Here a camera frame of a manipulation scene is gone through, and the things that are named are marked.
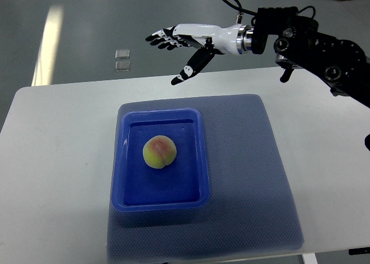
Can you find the blue plastic tray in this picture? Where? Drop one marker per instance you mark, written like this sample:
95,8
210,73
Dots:
184,184

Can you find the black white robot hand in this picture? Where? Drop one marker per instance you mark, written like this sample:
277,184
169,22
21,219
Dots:
208,40

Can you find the green red peach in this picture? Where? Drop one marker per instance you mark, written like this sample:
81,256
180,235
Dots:
159,151

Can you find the grey blue textured mat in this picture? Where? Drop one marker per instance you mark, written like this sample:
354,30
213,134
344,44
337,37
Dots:
250,210

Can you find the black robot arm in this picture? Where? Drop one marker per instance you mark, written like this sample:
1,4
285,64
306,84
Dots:
340,64

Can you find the upper clear floor tile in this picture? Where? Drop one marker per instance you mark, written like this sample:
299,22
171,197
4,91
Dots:
122,53

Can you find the white table leg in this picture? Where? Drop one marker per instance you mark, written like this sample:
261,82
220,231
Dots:
309,258

